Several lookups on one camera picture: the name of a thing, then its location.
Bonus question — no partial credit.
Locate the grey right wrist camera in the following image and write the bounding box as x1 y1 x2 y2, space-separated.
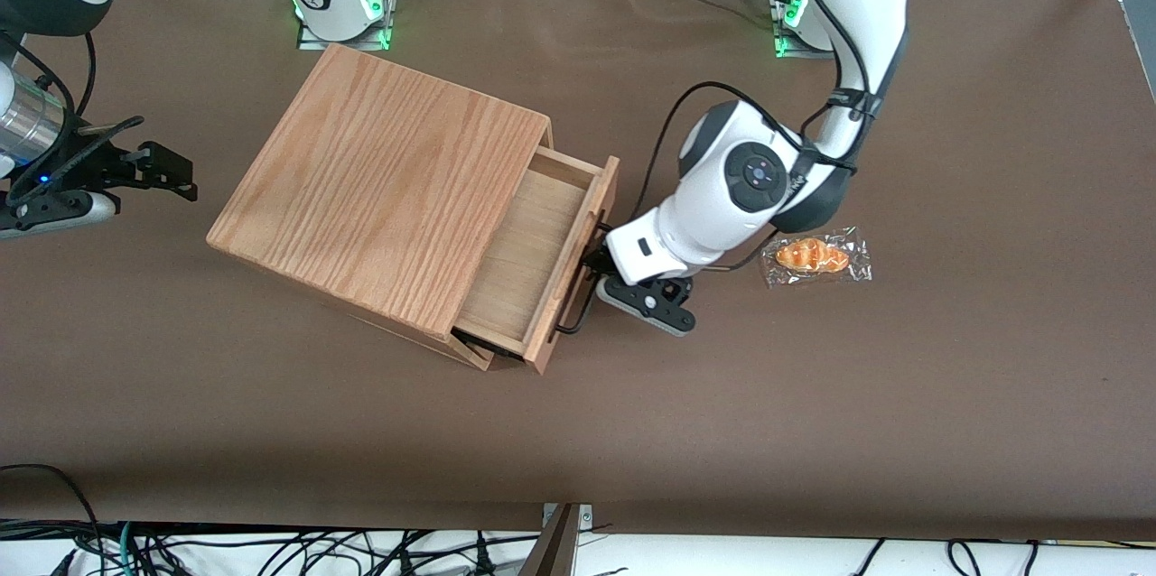
0 192 119 241

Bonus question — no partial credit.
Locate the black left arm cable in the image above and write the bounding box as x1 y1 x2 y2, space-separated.
629 0 906 275

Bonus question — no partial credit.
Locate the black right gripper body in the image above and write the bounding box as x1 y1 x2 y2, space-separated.
7 141 147 209

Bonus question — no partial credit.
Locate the wooden drawer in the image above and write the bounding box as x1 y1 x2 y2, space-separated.
452 144 622 376

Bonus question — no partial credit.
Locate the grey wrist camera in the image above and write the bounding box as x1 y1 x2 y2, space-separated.
595 276 698 339
0 192 119 241

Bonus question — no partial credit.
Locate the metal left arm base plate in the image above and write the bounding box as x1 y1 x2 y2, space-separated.
770 0 837 60

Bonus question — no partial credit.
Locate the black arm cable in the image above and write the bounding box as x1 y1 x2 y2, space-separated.
629 0 906 275
0 32 146 198

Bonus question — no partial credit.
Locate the black metal drawer handle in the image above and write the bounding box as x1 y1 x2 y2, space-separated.
552 209 612 336

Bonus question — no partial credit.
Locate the brown paper table cover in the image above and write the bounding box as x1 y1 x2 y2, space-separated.
0 0 1156 543

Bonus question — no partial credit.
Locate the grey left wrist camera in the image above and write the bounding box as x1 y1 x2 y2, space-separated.
595 276 698 339

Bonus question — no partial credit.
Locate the bread in clear plastic wrap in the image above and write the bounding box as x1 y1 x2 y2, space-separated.
760 227 874 289

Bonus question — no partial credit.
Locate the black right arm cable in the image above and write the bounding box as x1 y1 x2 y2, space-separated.
0 32 146 198

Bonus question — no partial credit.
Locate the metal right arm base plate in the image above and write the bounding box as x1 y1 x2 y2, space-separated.
296 0 399 51

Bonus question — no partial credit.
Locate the wooden drawer cabinet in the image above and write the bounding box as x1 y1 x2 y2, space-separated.
206 43 554 371

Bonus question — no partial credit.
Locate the black looped floor cable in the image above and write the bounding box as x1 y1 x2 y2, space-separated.
0 463 102 552

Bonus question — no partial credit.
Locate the small metal bracket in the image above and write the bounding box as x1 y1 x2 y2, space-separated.
541 503 594 530

